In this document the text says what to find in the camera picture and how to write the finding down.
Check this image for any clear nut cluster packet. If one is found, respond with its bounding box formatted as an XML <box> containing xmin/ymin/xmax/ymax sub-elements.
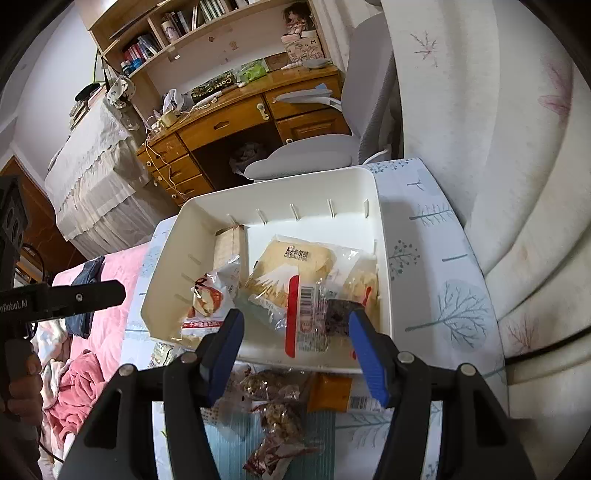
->
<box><xmin>247</xmin><ymin>369</ymin><xmax>315</xmax><ymax>402</ymax></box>
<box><xmin>244</xmin><ymin>401</ymin><xmax>319</xmax><ymax>476</ymax></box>

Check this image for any floral fabric bag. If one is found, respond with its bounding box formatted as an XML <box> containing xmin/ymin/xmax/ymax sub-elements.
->
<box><xmin>105</xmin><ymin>76</ymin><xmax>136</xmax><ymax>108</ymax></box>

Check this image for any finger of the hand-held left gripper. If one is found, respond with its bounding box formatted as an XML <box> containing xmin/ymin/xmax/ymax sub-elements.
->
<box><xmin>46</xmin><ymin>280</ymin><xmax>126</xmax><ymax>319</ymax></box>

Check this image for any white lace furniture cover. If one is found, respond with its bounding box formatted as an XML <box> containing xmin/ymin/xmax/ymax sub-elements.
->
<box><xmin>44</xmin><ymin>99</ymin><xmax>155</xmax><ymax>259</ymax></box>

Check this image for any red and white date packet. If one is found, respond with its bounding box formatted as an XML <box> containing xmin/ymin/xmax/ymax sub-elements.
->
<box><xmin>180</xmin><ymin>265</ymin><xmax>243</xmax><ymax>337</ymax></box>

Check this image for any stack of books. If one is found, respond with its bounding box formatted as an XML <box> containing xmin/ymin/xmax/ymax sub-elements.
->
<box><xmin>69</xmin><ymin>97</ymin><xmax>105</xmax><ymax>130</ymax></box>

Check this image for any pink quilt bed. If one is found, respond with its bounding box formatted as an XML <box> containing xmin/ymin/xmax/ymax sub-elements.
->
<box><xmin>28</xmin><ymin>244</ymin><xmax>153</xmax><ymax>480</ymax></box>

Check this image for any person's left hand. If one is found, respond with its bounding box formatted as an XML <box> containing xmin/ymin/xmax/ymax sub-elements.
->
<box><xmin>0</xmin><ymin>355</ymin><xmax>44</xmax><ymax>423</ymax></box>

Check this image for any grey office chair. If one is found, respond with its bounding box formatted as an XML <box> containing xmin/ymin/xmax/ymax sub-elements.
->
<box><xmin>244</xmin><ymin>14</ymin><xmax>402</xmax><ymax>181</ymax></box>

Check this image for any dark green packet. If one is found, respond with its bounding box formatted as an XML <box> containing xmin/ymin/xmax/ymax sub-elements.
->
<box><xmin>191</xmin><ymin>69</ymin><xmax>236</xmax><ymax>100</ymax></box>

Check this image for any beige cracker packet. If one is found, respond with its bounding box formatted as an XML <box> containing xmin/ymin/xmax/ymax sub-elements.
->
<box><xmin>212</xmin><ymin>224</ymin><xmax>247</xmax><ymax>278</ymax></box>

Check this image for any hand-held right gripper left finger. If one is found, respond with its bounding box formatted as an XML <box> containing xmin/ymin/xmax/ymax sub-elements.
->
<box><xmin>58</xmin><ymin>308</ymin><xmax>245</xmax><ymax>480</ymax></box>

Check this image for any grey bag under desk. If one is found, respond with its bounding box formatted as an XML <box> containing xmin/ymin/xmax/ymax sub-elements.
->
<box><xmin>229</xmin><ymin>142</ymin><xmax>264</xmax><ymax>176</ymax></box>

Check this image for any person's left forearm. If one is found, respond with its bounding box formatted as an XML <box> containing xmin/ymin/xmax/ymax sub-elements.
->
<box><xmin>0</xmin><ymin>415</ymin><xmax>44</xmax><ymax>480</ymax></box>

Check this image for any wooden bookshelf hutch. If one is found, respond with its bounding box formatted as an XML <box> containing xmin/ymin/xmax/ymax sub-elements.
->
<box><xmin>81</xmin><ymin>0</ymin><xmax>333</xmax><ymax>121</ymax></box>

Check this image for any orange snack packet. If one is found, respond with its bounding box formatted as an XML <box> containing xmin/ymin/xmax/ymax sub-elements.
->
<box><xmin>307</xmin><ymin>374</ymin><xmax>352</xmax><ymax>413</ymax></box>

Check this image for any white printed box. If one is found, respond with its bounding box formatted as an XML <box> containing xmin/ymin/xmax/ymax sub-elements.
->
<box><xmin>283</xmin><ymin>30</ymin><xmax>324</xmax><ymax>65</ymax></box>

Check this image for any wooden desk with drawers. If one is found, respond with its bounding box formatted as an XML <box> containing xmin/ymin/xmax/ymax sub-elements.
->
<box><xmin>136</xmin><ymin>65</ymin><xmax>354</xmax><ymax>206</ymax></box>

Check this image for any light green wipes packet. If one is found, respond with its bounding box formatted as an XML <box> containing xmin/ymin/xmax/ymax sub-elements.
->
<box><xmin>235</xmin><ymin>60</ymin><xmax>269</xmax><ymax>84</ymax></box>

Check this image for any white cable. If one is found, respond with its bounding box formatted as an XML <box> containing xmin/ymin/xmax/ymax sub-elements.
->
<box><xmin>139</xmin><ymin>117</ymin><xmax>185</xmax><ymax>199</ymax></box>

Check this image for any white wand device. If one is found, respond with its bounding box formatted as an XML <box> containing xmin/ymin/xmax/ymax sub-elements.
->
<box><xmin>194</xmin><ymin>88</ymin><xmax>241</xmax><ymax>109</ymax></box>

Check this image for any pink crumpled garment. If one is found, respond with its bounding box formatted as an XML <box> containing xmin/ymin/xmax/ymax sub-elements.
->
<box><xmin>41</xmin><ymin>351</ymin><xmax>109</xmax><ymax>437</ymax></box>

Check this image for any row of books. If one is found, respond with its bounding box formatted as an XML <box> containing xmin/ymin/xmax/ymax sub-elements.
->
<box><xmin>122</xmin><ymin>0</ymin><xmax>245</xmax><ymax>70</ymax></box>

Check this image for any white plastic bag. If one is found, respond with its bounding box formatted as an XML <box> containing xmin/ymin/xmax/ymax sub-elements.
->
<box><xmin>161</xmin><ymin>89</ymin><xmax>188</xmax><ymax>114</ymax></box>

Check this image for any brown-haired doll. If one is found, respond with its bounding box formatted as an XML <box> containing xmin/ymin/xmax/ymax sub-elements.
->
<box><xmin>284</xmin><ymin>4</ymin><xmax>312</xmax><ymax>35</ymax></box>

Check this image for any cream floral curtain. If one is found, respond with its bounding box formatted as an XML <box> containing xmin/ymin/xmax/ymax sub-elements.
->
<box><xmin>369</xmin><ymin>0</ymin><xmax>591</xmax><ymax>416</ymax></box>

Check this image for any teal striped placemat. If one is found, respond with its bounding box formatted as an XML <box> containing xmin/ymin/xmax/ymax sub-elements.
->
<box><xmin>203</xmin><ymin>406</ymin><xmax>338</xmax><ymax>480</ymax></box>

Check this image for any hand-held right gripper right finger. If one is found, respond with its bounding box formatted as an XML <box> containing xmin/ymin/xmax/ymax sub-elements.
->
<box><xmin>348</xmin><ymin>310</ymin><xmax>536</xmax><ymax>480</ymax></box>

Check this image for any white plastic bin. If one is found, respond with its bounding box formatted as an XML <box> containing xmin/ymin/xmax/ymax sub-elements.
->
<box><xmin>140</xmin><ymin>167</ymin><xmax>393</xmax><ymax>374</ymax></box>

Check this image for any white labelled packet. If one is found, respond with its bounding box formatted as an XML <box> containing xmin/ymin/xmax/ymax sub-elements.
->
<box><xmin>346</xmin><ymin>394</ymin><xmax>384</xmax><ymax>411</ymax></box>

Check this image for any yellow cake packet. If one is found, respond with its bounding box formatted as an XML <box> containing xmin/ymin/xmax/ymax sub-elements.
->
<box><xmin>240</xmin><ymin>235</ymin><xmax>342</xmax><ymax>328</ymax></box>

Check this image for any navy folded cloth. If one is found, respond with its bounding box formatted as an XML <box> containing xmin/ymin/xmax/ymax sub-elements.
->
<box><xmin>65</xmin><ymin>256</ymin><xmax>106</xmax><ymax>340</ymax></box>

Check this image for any dark cake red-edged packet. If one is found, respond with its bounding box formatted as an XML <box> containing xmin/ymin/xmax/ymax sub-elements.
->
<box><xmin>285</xmin><ymin>275</ymin><xmax>356</xmax><ymax>358</ymax></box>

